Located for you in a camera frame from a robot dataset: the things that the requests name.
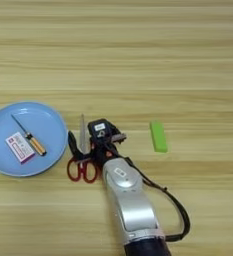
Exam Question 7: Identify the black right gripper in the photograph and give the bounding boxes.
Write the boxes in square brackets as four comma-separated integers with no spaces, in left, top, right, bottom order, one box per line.
[66,130,128,168]

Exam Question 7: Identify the red handled scissors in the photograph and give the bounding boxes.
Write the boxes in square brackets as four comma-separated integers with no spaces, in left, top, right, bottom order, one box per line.
[66,113,99,185]

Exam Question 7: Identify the round light blue plate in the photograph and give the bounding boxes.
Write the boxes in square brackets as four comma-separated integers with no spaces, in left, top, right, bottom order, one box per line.
[0,101,69,178]

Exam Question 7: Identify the white and red small box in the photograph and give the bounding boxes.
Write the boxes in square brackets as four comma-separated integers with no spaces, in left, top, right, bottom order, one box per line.
[4,131,37,165]

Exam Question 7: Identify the black box with white label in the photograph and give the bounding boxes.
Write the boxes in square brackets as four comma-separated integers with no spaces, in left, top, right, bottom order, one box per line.
[86,118,111,140]

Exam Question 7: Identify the green rectangular block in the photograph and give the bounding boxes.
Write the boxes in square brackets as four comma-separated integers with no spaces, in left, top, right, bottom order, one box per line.
[149,120,169,154]

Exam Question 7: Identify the orange handled screwdriver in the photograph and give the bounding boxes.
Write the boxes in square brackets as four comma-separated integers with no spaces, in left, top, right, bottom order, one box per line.
[10,113,48,157]

